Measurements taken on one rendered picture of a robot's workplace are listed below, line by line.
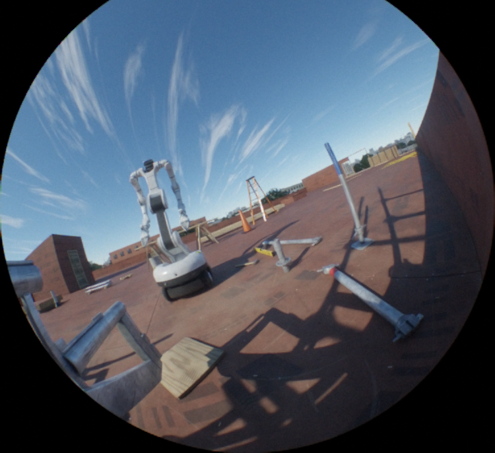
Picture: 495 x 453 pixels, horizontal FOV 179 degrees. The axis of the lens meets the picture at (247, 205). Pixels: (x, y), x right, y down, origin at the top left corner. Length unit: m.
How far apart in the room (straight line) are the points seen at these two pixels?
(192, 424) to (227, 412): 0.13
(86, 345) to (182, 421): 0.41
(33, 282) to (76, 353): 0.14
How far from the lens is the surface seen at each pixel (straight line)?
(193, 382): 0.74
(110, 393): 0.42
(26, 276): 0.35
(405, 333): 0.58
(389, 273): 0.89
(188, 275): 1.44
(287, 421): 0.56
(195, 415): 0.68
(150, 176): 1.89
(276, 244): 1.15
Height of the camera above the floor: 0.53
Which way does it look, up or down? 2 degrees up
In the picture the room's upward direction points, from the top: 22 degrees counter-clockwise
